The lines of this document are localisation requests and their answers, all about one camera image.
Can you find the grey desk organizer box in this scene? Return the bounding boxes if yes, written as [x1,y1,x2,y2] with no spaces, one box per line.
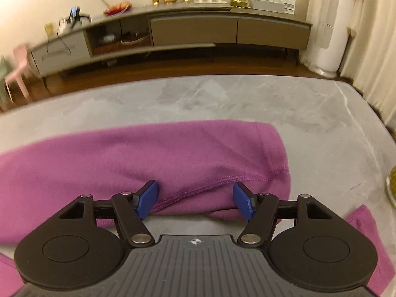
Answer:
[247,0,285,13]

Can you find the yellow jar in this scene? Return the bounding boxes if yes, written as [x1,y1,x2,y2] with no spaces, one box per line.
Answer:
[384,165,396,208]

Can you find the white cylindrical air purifier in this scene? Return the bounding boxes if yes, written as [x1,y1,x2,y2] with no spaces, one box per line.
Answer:
[311,0,352,78]

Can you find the pink plastic chair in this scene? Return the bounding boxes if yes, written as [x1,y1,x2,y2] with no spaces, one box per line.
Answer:
[4,44,33,99]

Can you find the purple pants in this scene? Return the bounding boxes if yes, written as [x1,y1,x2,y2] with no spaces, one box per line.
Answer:
[0,120,394,297]

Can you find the thin black cable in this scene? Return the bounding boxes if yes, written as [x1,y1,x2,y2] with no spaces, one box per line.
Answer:
[46,31,77,55]

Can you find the grey long media cabinet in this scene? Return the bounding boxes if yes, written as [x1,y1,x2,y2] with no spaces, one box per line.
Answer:
[27,2,313,79]

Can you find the small white gadget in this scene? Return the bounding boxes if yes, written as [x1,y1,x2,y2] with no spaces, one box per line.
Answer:
[57,17,74,34]

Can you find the cream curtain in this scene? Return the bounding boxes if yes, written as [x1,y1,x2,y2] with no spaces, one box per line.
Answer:
[305,0,396,127]

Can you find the green plastic chair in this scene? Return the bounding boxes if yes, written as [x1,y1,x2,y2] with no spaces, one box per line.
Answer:
[0,55,13,104]

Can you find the grey cup tray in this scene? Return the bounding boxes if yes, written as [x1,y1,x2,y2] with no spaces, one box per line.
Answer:
[194,0,232,7]

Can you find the white printed leaflet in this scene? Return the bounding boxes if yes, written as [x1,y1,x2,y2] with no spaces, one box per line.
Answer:
[280,0,297,15]

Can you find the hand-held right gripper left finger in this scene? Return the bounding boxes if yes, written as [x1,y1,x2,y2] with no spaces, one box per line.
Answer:
[52,179,160,248]

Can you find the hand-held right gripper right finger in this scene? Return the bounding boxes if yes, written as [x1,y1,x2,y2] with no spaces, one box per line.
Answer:
[233,182,339,248]

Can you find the red fruit plate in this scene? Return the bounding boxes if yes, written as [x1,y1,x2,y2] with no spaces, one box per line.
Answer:
[103,2,133,16]

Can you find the small toy robot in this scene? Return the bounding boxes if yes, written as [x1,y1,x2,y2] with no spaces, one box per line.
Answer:
[66,6,92,27]

